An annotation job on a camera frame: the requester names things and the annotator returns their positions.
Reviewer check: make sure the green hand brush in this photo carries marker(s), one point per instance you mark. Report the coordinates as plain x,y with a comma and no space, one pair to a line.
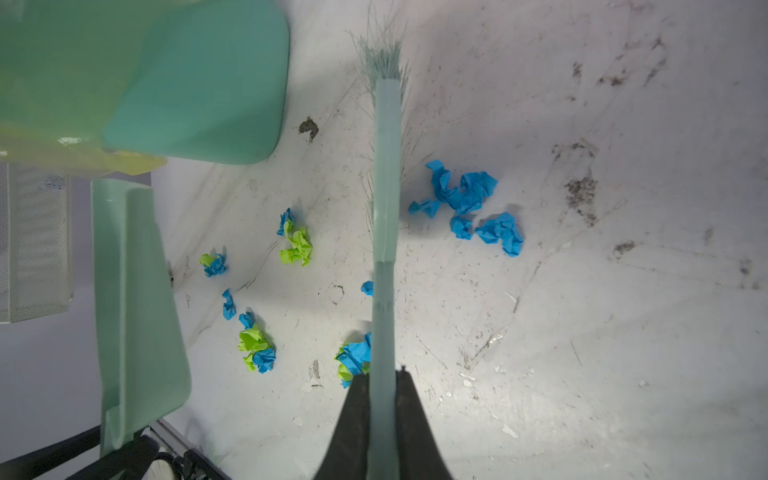
386,76

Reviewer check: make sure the blue green scrap centre bottom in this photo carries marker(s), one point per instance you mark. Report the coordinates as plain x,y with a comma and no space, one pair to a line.
354,359

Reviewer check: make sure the green plastic dustpan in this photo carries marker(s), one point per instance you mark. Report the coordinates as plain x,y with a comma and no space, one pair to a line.
144,369

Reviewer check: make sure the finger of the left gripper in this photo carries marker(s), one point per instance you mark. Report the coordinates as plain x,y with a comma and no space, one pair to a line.
39,462
132,461

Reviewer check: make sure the green blue scrap centre top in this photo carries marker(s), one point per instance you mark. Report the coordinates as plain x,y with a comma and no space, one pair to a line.
300,249

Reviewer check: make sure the blue paper scrap cluster right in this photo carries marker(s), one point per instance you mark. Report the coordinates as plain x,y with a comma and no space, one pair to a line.
465,199

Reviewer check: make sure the blue scrap far left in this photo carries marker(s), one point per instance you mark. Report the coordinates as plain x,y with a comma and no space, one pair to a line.
214,264

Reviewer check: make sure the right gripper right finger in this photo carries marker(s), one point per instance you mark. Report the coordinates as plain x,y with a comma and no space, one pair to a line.
418,453

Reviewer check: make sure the small blue scrap centre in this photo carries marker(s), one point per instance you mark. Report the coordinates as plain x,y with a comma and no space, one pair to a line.
368,288

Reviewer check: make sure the green blue scrap left bottom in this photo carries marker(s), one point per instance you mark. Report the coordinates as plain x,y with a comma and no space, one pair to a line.
260,354

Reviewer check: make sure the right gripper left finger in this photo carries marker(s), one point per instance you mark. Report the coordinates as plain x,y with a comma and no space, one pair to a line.
347,453

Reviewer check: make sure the green trash bin with bag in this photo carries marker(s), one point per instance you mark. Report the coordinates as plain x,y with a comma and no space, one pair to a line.
95,87

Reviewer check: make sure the lower white mesh shelf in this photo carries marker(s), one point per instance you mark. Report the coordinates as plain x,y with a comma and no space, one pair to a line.
36,265

